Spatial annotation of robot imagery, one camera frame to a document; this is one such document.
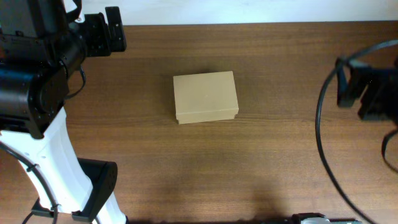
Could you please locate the cardboard box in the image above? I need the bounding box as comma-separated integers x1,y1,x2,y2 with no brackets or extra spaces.
173,71,239,124

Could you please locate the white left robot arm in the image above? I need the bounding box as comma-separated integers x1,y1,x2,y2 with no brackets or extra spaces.
1,0,128,223

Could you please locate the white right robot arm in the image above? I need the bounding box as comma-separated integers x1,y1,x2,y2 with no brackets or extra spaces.
335,57,397,123

